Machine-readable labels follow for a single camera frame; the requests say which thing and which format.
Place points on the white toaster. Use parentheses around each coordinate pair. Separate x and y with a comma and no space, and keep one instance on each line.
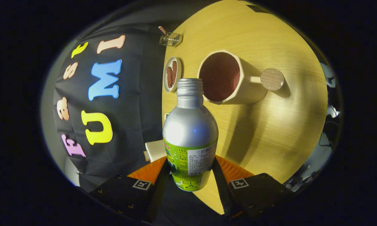
(155,150)

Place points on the pink stick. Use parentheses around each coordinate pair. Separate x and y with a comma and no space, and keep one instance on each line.
(162,29)

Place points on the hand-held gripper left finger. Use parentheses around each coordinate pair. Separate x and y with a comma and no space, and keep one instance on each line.
(158,196)

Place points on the wooden table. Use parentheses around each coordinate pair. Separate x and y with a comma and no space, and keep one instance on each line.
(270,138)

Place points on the white oval plate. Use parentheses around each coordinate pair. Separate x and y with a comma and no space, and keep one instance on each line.
(179,70)

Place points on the brown snack piece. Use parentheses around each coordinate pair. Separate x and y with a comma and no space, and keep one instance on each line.
(169,78)
(174,71)

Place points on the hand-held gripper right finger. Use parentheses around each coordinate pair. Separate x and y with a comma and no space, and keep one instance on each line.
(223,194)

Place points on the silver green-label juice bottle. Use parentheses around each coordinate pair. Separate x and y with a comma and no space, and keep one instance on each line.
(188,128)

